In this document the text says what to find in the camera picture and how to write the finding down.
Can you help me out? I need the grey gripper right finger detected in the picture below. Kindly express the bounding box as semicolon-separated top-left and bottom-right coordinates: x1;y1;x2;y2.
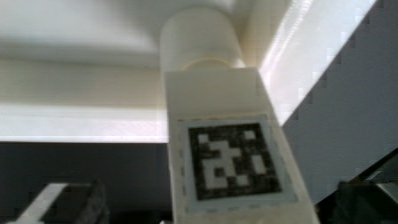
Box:
336;156;398;224

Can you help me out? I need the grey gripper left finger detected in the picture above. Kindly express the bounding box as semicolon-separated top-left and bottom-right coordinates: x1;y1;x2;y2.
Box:
11;181;108;224

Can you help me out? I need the white leg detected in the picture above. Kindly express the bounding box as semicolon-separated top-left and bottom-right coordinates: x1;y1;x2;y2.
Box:
160;7;320;224

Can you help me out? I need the white square table top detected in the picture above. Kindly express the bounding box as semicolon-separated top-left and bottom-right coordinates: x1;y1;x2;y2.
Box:
0;0;379;143

